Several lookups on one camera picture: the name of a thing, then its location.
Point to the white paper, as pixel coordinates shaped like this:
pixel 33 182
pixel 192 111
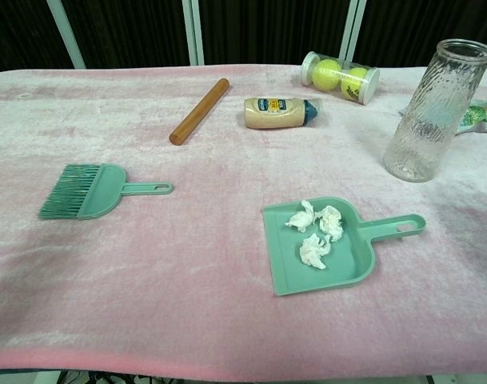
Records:
pixel 313 252
pixel 331 222
pixel 301 218

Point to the green plastic dustpan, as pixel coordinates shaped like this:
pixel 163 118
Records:
pixel 347 264

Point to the green hand brush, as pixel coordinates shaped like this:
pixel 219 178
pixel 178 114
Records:
pixel 103 192

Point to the mayonnaise squeeze bottle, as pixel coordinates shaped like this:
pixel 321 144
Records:
pixel 271 114

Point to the wooden rolling pin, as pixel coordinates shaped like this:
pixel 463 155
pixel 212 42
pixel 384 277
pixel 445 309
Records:
pixel 199 112

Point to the pink fleece table cloth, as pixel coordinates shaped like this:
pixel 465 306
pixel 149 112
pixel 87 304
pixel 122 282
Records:
pixel 187 300

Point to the yellow tennis ball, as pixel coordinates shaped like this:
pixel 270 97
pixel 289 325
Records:
pixel 326 74
pixel 354 84

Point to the black curtain panel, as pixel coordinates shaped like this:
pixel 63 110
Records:
pixel 427 20
pixel 131 32
pixel 23 32
pixel 267 28

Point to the clear tennis ball tube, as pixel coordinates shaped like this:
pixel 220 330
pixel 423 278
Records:
pixel 371 86

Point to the textured clear glass vase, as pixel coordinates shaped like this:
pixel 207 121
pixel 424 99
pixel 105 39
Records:
pixel 435 112

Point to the green white snack packet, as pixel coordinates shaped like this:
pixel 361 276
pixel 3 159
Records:
pixel 481 116

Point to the white partition post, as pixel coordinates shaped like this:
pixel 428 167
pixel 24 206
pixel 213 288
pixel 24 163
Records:
pixel 194 32
pixel 67 36
pixel 352 28

